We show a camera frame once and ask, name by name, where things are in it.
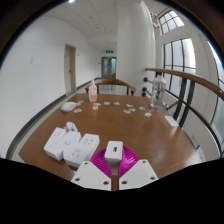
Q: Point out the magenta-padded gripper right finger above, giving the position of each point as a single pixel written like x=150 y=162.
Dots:
x=138 y=173

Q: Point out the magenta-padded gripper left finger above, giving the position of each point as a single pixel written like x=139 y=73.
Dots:
x=90 y=176

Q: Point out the white block charger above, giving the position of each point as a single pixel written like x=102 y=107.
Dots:
x=113 y=151

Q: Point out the white zigzag power strip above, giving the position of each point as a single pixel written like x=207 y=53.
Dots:
x=71 y=148

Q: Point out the small flat paper card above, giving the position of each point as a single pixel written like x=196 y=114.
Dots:
x=77 y=110
x=97 y=104
x=80 y=101
x=142 y=108
x=106 y=103
x=127 y=112
x=95 y=108
x=129 y=105
x=116 y=103
x=148 y=114
x=132 y=109

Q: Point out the white computer mouse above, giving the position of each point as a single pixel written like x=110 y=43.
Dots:
x=68 y=106

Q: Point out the sanitizer bottle with red label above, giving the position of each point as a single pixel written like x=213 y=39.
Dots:
x=92 y=93

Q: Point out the clear plastic drink bottle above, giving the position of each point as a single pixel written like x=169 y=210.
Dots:
x=158 y=91

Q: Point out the brown wooden chair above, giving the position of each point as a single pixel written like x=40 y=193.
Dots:
x=111 y=81

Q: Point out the wooden handrail with black posts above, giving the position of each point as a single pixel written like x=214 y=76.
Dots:
x=186 y=76

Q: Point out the beige single door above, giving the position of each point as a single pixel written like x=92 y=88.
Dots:
x=70 y=68

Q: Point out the grey glazed double door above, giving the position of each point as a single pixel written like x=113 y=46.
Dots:
x=108 y=66

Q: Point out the tall black-framed window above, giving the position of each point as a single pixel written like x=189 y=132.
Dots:
x=178 y=56

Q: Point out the green exit sign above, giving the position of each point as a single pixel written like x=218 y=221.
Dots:
x=109 y=51

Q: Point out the wide bright window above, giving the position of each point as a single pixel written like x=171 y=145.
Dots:
x=218 y=76

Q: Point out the small high window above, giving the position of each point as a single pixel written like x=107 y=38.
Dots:
x=170 y=21

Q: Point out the round ceiling light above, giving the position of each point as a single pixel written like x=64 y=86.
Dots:
x=71 y=1

